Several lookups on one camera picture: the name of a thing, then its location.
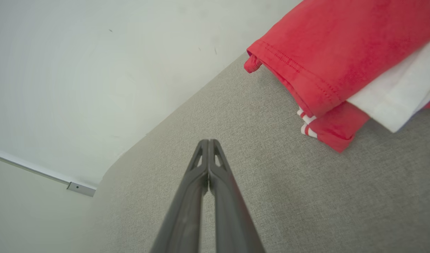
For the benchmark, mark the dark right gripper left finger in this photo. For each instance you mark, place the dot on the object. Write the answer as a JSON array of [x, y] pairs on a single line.
[[185, 211]]

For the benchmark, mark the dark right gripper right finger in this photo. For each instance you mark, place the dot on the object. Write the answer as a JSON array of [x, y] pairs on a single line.
[[232, 218]]

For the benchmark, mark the red white basketball jersey shirt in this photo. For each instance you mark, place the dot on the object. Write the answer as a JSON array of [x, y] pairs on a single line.
[[341, 45]]

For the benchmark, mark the white wall baseboard strip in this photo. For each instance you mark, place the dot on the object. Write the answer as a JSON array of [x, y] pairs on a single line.
[[42, 174]]

